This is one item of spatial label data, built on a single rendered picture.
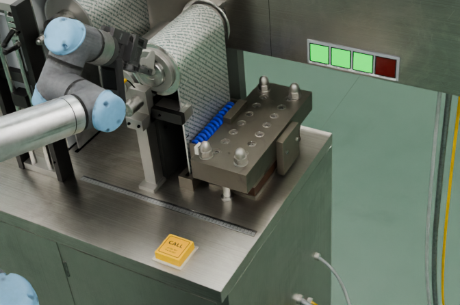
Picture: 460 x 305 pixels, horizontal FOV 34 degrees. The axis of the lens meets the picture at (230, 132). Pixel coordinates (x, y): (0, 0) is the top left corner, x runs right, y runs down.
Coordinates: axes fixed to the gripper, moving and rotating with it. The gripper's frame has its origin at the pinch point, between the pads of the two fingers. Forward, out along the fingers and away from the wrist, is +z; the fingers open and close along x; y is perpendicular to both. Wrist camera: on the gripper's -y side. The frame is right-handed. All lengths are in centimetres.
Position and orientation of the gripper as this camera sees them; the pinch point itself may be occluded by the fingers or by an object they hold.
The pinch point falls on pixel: (147, 73)
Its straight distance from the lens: 180.9
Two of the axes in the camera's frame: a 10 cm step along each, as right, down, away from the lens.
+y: 2.5, -9.7, -0.2
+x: -8.7, -2.3, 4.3
